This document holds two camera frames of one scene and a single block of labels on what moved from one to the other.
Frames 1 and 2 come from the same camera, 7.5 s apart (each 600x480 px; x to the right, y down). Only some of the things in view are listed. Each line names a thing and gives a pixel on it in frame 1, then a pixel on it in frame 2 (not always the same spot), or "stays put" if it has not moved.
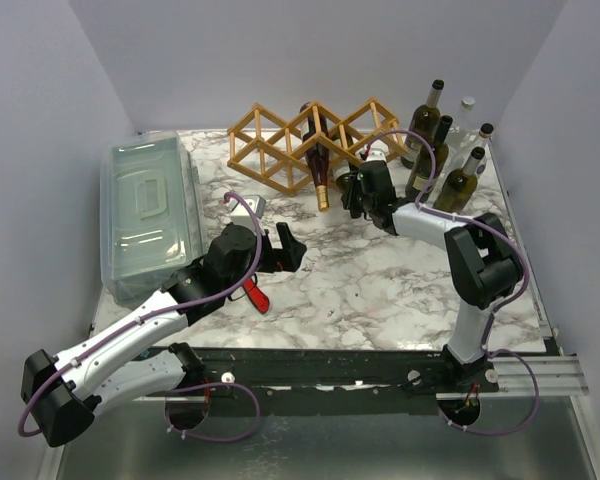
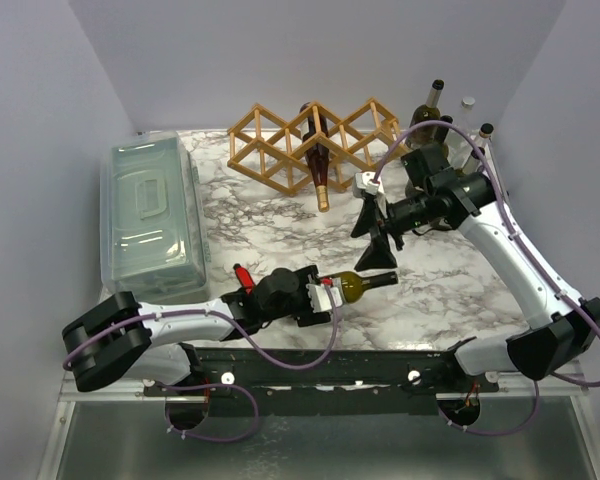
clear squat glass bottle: x=464 y=130 stays put
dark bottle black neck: x=340 y=157 → x=352 y=284
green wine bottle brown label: x=424 y=121 stays put
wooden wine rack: x=311 y=147 stays put
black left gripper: x=286 y=259 → x=308 y=316
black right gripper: x=356 y=195 → x=380 y=225
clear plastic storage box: x=150 y=213 stays put
